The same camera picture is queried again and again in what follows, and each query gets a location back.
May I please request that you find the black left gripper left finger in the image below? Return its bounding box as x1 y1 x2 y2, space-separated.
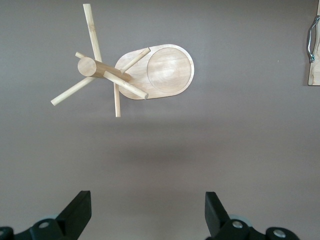
0 190 92 240

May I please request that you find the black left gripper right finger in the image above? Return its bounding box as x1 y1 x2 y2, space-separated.
204 191 301 240

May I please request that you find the metal cutting board handle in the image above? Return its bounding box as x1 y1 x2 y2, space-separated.
306 14 320 65

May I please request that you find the wooden cutting board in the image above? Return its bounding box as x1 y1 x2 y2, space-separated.
306 4 320 87

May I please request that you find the wooden mug rack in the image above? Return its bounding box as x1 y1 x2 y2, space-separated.
50 3 195 118

